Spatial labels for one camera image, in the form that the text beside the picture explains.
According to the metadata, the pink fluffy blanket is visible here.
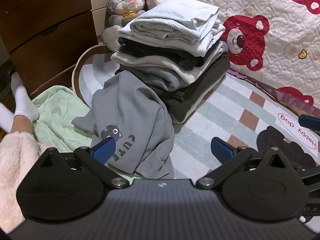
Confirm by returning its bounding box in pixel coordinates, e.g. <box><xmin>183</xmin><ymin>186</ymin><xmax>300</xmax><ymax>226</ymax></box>
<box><xmin>0</xmin><ymin>131</ymin><xmax>62</xmax><ymax>233</ymax></box>

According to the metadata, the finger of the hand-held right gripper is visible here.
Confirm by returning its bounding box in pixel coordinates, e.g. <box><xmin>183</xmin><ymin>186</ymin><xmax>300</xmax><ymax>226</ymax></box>
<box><xmin>298</xmin><ymin>114</ymin><xmax>320</xmax><ymax>131</ymax></box>
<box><xmin>291</xmin><ymin>163</ymin><xmax>320</xmax><ymax>188</ymax></box>

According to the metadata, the grey printed shirt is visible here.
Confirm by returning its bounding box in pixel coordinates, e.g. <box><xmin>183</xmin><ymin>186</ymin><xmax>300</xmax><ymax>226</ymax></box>
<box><xmin>71</xmin><ymin>70</ymin><xmax>175</xmax><ymax>180</ymax></box>

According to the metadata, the person's bare leg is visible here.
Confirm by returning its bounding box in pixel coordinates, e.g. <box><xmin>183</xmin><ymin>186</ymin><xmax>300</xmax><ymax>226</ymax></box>
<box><xmin>10</xmin><ymin>116</ymin><xmax>35</xmax><ymax>137</ymax></box>

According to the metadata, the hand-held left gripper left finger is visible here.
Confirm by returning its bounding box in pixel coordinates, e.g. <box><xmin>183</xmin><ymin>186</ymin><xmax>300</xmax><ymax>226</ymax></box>
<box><xmin>37</xmin><ymin>136</ymin><xmax>131</xmax><ymax>189</ymax></box>

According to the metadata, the grey plush bunny toy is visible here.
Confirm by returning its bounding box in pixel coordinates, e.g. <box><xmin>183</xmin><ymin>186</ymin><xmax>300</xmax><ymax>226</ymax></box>
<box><xmin>101</xmin><ymin>0</ymin><xmax>150</xmax><ymax>52</ymax></box>

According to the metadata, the dark wooden drawer cabinet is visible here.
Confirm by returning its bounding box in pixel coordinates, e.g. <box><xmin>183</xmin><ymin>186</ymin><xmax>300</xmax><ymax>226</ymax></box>
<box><xmin>0</xmin><ymin>0</ymin><xmax>99</xmax><ymax>98</ymax></box>

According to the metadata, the checked floor mat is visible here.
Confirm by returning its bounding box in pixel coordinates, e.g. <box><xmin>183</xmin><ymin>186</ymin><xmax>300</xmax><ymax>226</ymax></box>
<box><xmin>72</xmin><ymin>44</ymin><xmax>320</xmax><ymax>180</ymax></box>

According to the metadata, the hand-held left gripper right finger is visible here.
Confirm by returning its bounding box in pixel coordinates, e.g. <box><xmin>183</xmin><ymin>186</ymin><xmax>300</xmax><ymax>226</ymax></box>
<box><xmin>196</xmin><ymin>137</ymin><xmax>288</xmax><ymax>190</ymax></box>

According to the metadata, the light green cloth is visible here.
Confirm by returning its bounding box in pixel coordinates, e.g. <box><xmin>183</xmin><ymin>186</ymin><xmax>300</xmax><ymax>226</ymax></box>
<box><xmin>31</xmin><ymin>85</ymin><xmax>137</xmax><ymax>183</ymax></box>

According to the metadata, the white bear print quilt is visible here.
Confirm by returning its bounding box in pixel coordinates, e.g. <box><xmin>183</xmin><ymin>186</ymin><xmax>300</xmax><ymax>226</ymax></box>
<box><xmin>140</xmin><ymin>0</ymin><xmax>320</xmax><ymax>107</ymax></box>

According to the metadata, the stack of folded clothes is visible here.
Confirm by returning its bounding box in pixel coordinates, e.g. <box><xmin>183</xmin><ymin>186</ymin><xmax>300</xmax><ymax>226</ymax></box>
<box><xmin>110</xmin><ymin>0</ymin><xmax>231</xmax><ymax>124</ymax></box>

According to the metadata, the white sock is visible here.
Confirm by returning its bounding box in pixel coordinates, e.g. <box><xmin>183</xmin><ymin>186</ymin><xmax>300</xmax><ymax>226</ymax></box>
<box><xmin>10</xmin><ymin>71</ymin><xmax>40</xmax><ymax>121</ymax></box>
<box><xmin>0</xmin><ymin>102</ymin><xmax>16</xmax><ymax>133</ymax></box>

